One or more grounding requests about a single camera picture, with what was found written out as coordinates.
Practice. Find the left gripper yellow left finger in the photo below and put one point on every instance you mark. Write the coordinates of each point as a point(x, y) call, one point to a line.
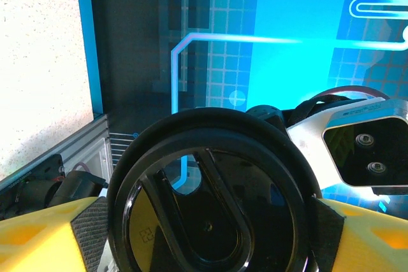
point(35, 243)

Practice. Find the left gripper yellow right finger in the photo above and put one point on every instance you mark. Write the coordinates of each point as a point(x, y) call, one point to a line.
point(373, 246)

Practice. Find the black cup lid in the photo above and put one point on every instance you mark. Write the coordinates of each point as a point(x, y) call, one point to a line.
point(207, 227)

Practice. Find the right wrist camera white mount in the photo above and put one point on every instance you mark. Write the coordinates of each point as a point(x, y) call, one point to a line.
point(363, 151)

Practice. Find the aluminium frame rail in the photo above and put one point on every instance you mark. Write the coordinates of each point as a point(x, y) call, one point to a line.
point(86, 144)

